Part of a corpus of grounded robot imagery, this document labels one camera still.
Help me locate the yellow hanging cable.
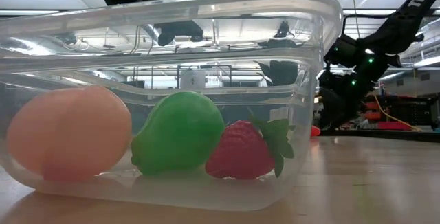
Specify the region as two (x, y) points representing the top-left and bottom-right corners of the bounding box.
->
(373, 93), (424, 132)

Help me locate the peach toy fruit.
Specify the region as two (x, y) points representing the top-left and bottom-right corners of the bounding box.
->
(5, 85), (133, 183)

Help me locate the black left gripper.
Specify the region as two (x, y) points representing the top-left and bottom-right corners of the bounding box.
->
(154, 20), (204, 46)

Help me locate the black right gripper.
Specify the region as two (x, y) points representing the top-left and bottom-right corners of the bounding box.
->
(318, 72), (375, 129)

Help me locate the shelf with red bins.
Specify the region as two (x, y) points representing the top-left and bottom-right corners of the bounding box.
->
(360, 91), (439, 132)

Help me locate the green toy pear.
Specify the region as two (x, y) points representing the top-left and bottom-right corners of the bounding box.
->
(130, 91), (226, 177)

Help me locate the red toy strawberry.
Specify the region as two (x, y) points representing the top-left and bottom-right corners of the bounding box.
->
(205, 115), (296, 180)

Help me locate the clear plastic tupperware container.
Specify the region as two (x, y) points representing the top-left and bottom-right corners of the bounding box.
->
(0, 0), (344, 212)

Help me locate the black aluminium table frame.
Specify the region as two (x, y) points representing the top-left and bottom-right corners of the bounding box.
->
(319, 129), (440, 144)

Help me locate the pink storage bin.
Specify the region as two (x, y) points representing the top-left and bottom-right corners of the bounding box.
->
(377, 122), (413, 131)

